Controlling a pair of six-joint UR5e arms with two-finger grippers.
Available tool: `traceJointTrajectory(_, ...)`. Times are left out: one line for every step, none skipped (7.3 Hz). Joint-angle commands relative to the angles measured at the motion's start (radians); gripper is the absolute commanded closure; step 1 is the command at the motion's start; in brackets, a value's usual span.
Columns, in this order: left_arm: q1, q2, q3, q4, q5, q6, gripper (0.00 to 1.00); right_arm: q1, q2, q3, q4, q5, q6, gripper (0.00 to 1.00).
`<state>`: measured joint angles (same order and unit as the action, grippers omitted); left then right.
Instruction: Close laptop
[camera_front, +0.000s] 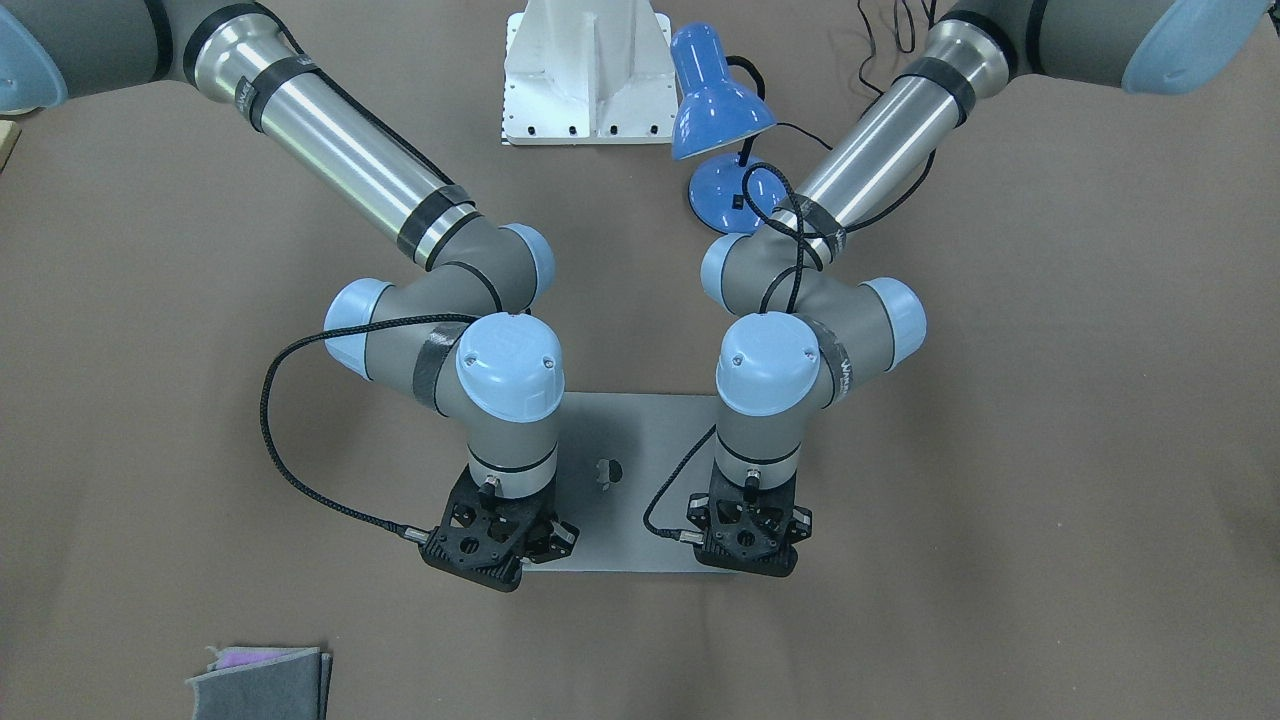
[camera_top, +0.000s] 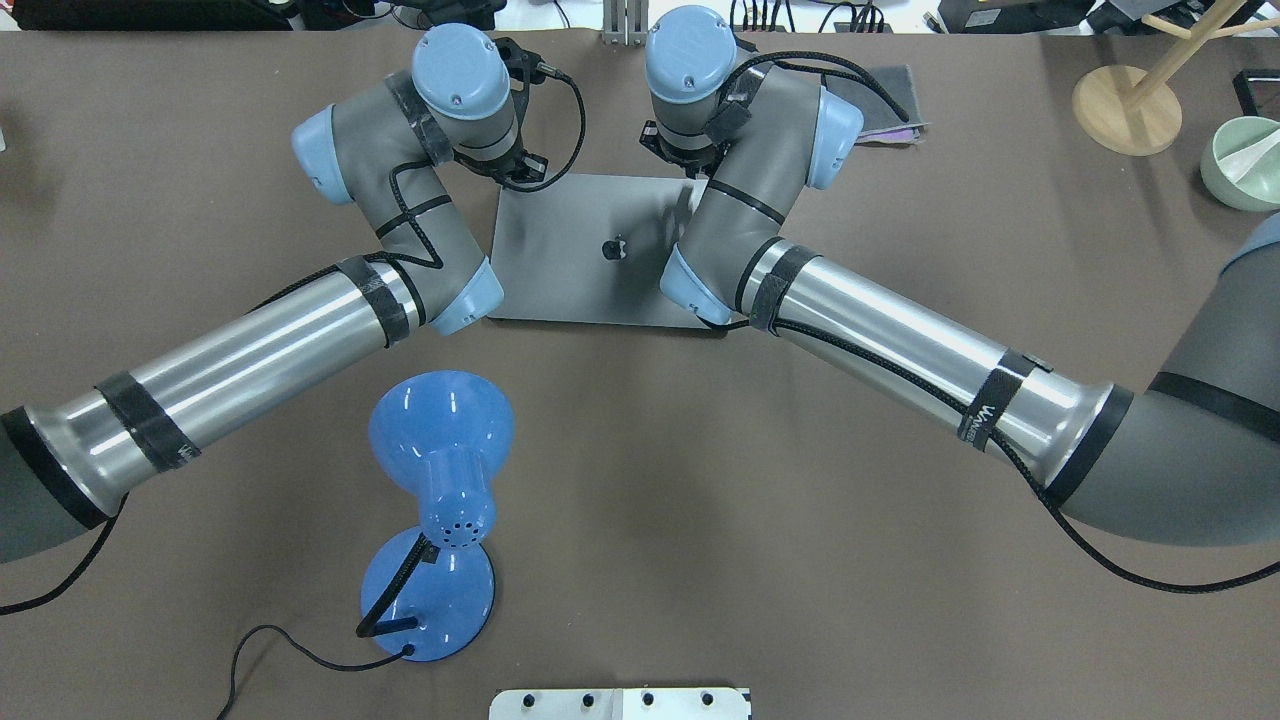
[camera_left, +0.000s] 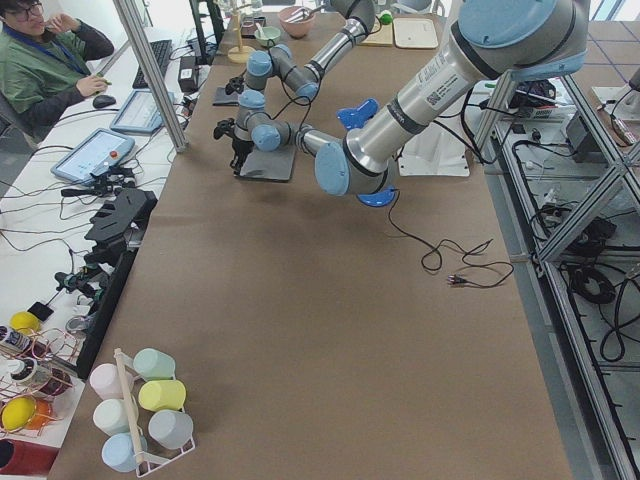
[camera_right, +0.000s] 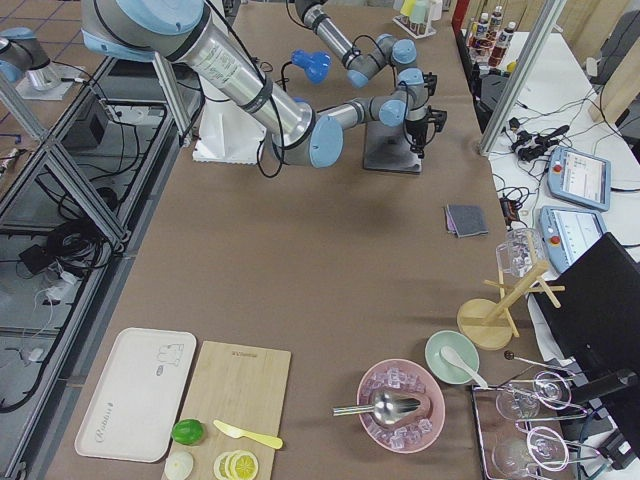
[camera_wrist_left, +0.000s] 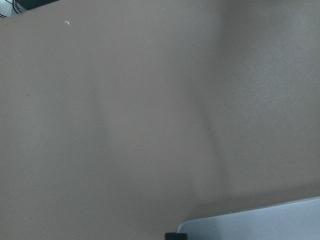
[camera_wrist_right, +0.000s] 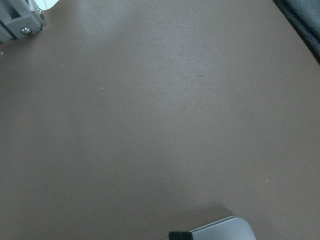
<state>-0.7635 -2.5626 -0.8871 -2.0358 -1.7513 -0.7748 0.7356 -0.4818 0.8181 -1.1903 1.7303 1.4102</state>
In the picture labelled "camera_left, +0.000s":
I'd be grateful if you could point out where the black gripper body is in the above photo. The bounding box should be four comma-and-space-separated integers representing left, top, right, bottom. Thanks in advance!
232, 137, 254, 159

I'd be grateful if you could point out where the blue desk lamp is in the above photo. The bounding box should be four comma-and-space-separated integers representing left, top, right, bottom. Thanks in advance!
337, 98, 403, 207

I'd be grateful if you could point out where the green bowl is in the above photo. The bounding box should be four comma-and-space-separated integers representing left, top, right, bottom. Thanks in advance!
254, 26, 282, 48

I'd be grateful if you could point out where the mint green cup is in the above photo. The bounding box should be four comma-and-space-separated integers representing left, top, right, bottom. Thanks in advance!
133, 348, 176, 381

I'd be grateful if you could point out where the light blue cup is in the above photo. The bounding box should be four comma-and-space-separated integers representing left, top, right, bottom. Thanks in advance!
101, 433, 137, 473

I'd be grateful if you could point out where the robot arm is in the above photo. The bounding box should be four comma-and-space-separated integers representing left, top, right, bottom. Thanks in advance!
214, 0, 589, 196
244, 1, 376, 102

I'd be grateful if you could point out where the sauce bottle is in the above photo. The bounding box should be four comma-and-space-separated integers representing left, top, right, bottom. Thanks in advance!
0, 325, 33, 356

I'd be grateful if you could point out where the white cup rack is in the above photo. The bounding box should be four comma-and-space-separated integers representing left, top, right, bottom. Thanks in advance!
114, 348, 196, 478

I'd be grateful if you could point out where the wooden mug tree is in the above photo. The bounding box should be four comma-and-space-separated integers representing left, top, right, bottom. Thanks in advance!
216, 0, 255, 64

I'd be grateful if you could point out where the white plastic tray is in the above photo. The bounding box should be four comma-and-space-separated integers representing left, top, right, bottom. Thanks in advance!
393, 18, 439, 49

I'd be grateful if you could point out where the teach pendant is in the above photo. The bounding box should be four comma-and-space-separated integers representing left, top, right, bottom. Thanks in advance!
50, 128, 135, 184
110, 89, 163, 135

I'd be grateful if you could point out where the aluminium frame post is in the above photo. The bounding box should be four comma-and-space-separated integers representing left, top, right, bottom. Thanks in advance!
113, 0, 187, 153

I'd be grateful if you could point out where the copper wire bottle rack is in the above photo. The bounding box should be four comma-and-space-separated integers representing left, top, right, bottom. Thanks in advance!
1, 331, 81, 438

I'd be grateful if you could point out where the pink bowl with ice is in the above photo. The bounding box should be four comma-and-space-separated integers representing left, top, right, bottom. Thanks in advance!
278, 6, 315, 39

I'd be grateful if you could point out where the grey folded cloth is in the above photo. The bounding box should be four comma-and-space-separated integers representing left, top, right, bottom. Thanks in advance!
212, 87, 239, 106

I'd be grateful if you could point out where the wooden cutting board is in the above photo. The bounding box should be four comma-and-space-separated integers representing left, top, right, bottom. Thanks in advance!
361, 22, 394, 47

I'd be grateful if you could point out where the pink cup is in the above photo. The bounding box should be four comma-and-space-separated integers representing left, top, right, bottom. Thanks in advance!
89, 363, 124, 400

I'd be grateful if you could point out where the lower teach pendant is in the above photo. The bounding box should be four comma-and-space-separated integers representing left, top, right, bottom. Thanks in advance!
50, 128, 135, 184

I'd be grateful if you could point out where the black device stand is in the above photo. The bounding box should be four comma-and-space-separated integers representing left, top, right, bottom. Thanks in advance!
84, 188, 158, 266

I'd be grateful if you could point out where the black keyboard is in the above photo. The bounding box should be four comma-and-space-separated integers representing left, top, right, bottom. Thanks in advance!
131, 39, 174, 91

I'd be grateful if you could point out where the white cup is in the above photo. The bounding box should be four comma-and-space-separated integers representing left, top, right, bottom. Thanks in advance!
92, 399, 130, 436

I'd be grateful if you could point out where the grey laptop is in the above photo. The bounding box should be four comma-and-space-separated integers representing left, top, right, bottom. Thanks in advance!
239, 145, 296, 182

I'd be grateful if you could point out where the upper teach pendant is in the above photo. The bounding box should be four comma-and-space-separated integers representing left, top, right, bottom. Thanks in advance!
110, 89, 163, 135

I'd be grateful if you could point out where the yellow green cup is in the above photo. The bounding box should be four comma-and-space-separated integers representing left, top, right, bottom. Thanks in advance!
138, 379, 187, 412

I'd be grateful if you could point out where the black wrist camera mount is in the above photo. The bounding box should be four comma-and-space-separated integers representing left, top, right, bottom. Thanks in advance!
225, 75, 245, 95

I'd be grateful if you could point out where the person in green jacket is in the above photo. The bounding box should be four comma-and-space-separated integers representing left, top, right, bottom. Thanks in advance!
1, 1, 114, 130

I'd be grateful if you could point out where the black computer mouse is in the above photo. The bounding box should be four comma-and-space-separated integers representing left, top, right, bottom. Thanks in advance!
92, 94, 117, 110

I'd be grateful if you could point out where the grey cup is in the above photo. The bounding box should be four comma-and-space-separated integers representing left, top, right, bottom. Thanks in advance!
148, 409, 194, 449

